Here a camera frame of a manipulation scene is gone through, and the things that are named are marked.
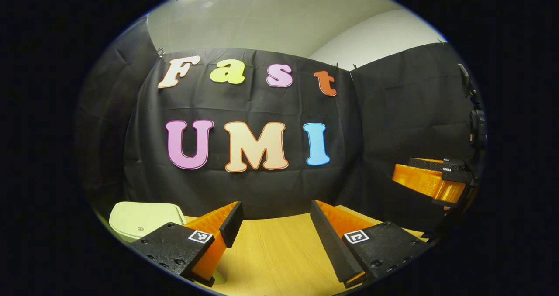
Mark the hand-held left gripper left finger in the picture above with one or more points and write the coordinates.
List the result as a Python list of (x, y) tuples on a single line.
[(232, 226)]

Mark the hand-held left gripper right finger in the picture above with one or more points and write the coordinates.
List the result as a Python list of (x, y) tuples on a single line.
[(332, 248)]

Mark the wooden desktop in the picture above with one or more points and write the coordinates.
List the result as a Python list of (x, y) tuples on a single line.
[(275, 252)]

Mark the pale green desktop garbage bin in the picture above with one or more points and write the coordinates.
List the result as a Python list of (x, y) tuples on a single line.
[(144, 219)]

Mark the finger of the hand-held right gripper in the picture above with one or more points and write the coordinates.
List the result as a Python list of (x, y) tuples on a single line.
[(423, 182), (430, 163)]

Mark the black backdrop cloth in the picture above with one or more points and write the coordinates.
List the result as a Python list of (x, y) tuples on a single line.
[(262, 182)]

